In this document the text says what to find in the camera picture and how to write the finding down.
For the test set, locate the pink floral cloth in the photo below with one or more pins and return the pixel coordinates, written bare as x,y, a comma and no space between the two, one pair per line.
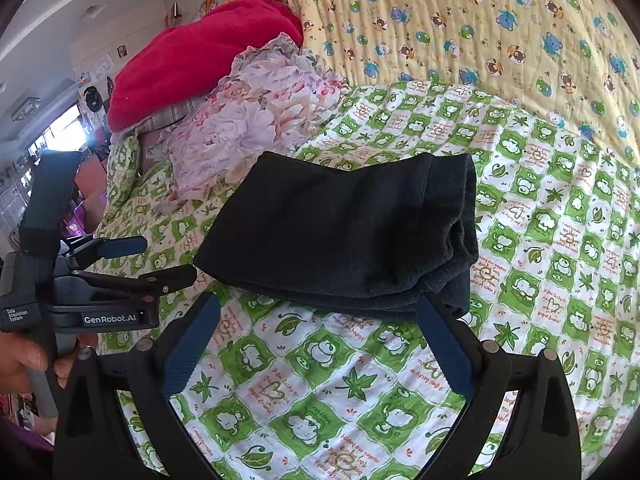
250,115

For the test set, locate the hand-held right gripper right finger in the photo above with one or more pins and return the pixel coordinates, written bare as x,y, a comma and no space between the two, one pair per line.
450,350

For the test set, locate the yellow cartoon bear quilt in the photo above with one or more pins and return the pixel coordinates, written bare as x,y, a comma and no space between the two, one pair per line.
450,25

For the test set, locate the green frog patterned blanket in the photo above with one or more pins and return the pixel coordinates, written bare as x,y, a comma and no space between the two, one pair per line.
525,240

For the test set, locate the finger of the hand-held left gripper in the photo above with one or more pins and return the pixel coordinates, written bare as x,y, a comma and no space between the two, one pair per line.
165,278
120,247

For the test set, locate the grey plaid cloth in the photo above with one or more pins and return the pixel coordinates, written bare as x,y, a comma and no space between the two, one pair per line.
167,115

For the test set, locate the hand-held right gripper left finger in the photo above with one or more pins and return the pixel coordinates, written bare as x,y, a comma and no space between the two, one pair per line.
190,350

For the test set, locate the dark pants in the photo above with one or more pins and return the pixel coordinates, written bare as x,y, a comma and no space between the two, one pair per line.
340,230

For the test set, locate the purple garment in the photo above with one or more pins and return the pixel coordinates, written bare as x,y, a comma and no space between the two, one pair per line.
22,440

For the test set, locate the person's left hand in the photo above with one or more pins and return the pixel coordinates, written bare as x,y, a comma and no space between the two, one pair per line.
20,360

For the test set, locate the red fleece cloth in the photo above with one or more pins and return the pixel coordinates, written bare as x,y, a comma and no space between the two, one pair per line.
190,60

